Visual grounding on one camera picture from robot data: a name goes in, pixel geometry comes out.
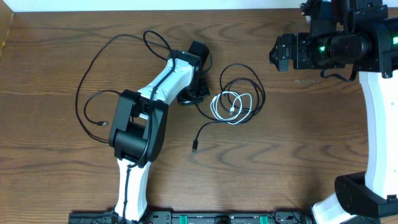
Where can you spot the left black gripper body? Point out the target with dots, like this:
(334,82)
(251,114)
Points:
(198,94)

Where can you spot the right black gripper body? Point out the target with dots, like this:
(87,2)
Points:
(302,43)

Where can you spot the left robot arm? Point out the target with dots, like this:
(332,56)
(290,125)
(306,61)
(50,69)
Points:
(139,124)

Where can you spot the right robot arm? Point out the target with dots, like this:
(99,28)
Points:
(363,35)

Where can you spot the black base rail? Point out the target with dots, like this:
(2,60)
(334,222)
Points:
(165,217)

